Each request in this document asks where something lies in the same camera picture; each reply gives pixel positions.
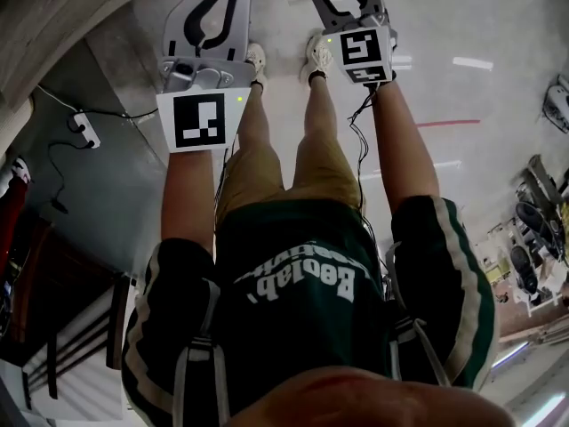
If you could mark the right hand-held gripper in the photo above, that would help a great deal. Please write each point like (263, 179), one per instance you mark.
(362, 51)

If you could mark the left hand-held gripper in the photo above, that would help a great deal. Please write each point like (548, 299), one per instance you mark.
(200, 123)

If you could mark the person's right forearm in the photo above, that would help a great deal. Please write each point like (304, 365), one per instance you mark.
(406, 158)

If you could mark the person's left forearm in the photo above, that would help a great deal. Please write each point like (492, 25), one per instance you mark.
(186, 203)

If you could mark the person's right white shoe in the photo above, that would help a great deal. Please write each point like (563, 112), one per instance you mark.
(319, 58)

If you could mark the person's white shoe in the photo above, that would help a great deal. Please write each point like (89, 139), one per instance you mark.
(319, 58)
(257, 62)

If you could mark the person's left white shoe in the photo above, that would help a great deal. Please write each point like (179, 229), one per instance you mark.
(257, 62)

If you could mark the person's right leg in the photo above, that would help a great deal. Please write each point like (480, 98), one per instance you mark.
(318, 114)

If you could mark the person's leg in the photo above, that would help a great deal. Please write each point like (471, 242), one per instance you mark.
(11, 216)
(318, 114)
(260, 118)

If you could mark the person's left leg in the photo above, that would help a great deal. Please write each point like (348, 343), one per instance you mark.
(260, 118)

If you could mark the grey wooden desk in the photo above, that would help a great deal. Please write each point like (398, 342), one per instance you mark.
(66, 16)

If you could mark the red floor tape strip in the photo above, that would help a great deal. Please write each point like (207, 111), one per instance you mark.
(449, 123)

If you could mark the white power strip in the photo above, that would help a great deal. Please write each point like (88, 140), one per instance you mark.
(86, 131)

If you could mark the khaki shorts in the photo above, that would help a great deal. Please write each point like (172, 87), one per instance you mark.
(320, 171)

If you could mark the white black mesh device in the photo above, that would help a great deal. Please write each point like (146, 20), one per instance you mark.
(558, 105)

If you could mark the cluttered white rack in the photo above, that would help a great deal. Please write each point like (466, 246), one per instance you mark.
(529, 238)

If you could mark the dark green printed shirt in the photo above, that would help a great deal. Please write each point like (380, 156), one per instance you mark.
(302, 327)

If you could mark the wooden plank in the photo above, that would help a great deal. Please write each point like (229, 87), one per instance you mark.
(533, 334)

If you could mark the person's face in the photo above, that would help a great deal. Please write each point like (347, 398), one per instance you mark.
(369, 398)

